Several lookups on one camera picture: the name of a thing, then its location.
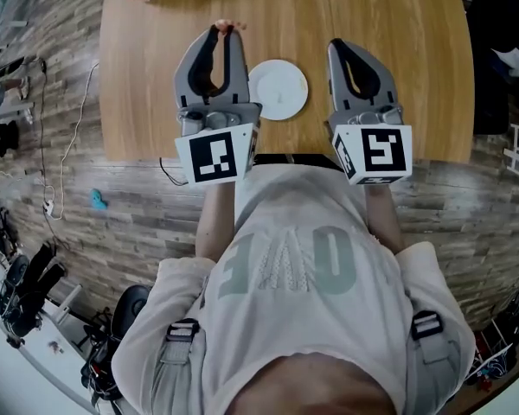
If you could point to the black bag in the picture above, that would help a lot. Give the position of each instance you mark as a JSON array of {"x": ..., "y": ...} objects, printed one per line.
[{"x": 7, "y": 138}]

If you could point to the small pink object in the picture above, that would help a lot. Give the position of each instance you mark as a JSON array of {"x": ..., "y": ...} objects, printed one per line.
[{"x": 229, "y": 25}]

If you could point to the white power strip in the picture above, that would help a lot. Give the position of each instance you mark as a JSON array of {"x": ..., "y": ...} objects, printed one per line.
[{"x": 48, "y": 207}]

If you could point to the black equipment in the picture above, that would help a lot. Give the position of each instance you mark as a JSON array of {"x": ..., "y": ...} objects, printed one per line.
[{"x": 26, "y": 292}]

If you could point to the black stool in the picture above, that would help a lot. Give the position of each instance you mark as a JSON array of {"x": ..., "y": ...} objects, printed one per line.
[{"x": 130, "y": 309}]

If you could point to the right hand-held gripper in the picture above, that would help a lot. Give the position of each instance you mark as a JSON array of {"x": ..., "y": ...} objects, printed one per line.
[{"x": 385, "y": 151}]

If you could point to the blue toy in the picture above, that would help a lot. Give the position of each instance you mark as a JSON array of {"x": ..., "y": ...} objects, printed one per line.
[{"x": 98, "y": 199}]

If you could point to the person's left forearm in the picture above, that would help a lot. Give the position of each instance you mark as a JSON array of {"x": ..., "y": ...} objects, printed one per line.
[{"x": 214, "y": 227}]

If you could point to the wooden table with white legs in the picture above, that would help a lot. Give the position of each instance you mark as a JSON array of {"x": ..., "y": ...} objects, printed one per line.
[{"x": 147, "y": 80}]

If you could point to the white round plate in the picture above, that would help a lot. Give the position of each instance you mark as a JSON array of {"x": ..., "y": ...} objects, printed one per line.
[{"x": 281, "y": 89}]

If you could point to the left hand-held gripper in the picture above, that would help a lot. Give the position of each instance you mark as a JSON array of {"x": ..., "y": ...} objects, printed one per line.
[{"x": 212, "y": 160}]

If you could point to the person's right forearm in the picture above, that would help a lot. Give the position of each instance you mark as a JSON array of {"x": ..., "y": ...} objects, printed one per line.
[{"x": 385, "y": 218}]

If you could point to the person's white printed shirt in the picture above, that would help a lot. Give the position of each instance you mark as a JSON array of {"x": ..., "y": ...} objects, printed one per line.
[{"x": 294, "y": 318}]

